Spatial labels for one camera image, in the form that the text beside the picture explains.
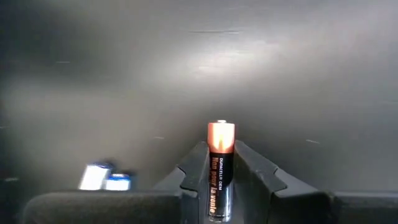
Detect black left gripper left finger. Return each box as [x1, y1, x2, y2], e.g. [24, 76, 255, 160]
[22, 141, 211, 224]

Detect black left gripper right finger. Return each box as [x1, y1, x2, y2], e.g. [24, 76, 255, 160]
[233, 139, 398, 224]

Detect black copper Duracell battery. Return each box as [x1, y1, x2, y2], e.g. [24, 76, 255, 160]
[206, 119, 236, 223]

